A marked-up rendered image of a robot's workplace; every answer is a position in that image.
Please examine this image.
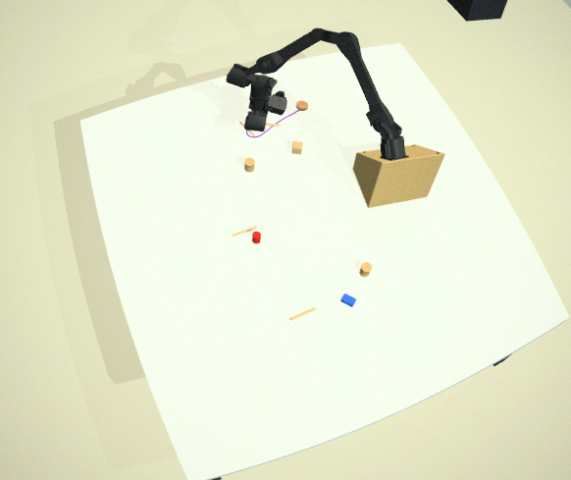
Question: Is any tan wooden cylinder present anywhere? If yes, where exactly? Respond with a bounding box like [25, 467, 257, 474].
[245, 157, 255, 173]

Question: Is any brown wooden cylinder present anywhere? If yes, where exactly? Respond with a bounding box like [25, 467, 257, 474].
[359, 262, 373, 278]

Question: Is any small blue block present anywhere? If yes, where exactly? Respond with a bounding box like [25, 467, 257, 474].
[341, 293, 357, 307]

